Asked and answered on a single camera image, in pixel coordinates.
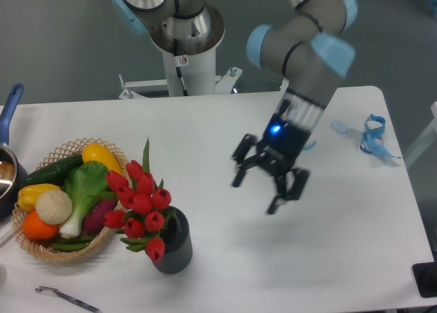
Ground yellow bell pepper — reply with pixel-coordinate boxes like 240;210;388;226
17;183;61;212

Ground yellow squash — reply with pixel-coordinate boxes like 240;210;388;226
81;142;123;175

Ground red tulip bouquet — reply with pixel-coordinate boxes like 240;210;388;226
101;140;176;262

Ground green pea pods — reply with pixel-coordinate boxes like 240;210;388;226
50;236;95;252

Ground purple sweet potato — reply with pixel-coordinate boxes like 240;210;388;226
83;199;117;234

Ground orange fruit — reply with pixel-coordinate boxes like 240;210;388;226
22;210;59;241

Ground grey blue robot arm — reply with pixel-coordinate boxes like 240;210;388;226
111;0;357;215

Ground green bok choy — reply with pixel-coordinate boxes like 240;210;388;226
59;161;109;239

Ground blue ribbon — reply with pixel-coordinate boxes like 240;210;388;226
359;113;401;160

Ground green cucumber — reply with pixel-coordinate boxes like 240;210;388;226
22;155;83;186

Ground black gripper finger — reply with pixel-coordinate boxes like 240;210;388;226
231;133;257;187
266;167;310;215

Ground blue ribbon strip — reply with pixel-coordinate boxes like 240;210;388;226
302;141;317;151

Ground blue handled saucepan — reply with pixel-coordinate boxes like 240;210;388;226
1;83;27;219

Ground black device at edge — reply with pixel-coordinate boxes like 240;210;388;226
412;262;436;298

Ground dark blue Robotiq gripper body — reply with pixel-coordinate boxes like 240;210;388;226
245;113;311;182

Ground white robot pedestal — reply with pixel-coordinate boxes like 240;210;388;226
119;48;243;100

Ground small translucent cap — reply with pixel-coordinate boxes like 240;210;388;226
330;120;349;134

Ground dark grey ribbed vase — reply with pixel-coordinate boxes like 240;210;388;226
153;206;193;274

